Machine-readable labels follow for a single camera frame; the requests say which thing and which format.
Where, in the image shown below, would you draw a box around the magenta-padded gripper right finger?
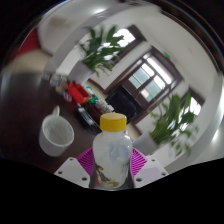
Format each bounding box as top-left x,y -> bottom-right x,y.
130,147 -> 169,188

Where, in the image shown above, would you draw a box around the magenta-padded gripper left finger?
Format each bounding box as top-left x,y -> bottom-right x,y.
53,147 -> 96,189

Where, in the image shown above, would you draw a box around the clear bottle with yellow cap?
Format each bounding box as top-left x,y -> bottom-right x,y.
92,112 -> 134,190

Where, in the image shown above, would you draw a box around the white speckled mug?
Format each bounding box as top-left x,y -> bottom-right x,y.
38,105 -> 75,158

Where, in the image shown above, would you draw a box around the large potted plant, white pot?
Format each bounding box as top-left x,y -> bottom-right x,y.
133,93 -> 199,158

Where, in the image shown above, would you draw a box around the black flat box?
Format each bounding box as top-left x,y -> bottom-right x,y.
75,105 -> 101,129

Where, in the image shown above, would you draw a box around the black chair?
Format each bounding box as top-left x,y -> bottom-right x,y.
105,84 -> 138,122

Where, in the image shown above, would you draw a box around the red plastic box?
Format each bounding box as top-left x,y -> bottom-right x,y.
67,80 -> 91,105

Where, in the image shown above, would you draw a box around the dark wooden glazed door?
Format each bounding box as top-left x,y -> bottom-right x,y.
104,46 -> 184,126

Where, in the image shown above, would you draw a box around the small potted plant, white pot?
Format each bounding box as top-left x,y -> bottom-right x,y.
68,25 -> 125,86

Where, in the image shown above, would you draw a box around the red carpeted stairs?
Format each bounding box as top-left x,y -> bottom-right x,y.
16,28 -> 41,56

